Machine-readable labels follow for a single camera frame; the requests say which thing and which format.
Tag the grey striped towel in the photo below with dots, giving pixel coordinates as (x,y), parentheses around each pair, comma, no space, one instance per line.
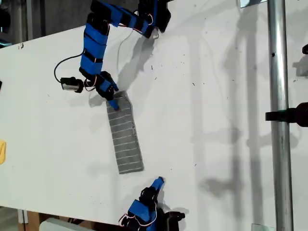
(125,139)

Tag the yellow object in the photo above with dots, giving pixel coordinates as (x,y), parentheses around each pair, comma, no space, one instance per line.
(2,152)

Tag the black clamp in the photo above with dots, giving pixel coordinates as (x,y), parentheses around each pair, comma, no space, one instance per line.
(288,115)

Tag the wooden table frame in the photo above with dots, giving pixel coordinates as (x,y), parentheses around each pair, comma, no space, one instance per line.
(33,221)

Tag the steel post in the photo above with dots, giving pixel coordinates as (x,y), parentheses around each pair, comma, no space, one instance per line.
(279,144)

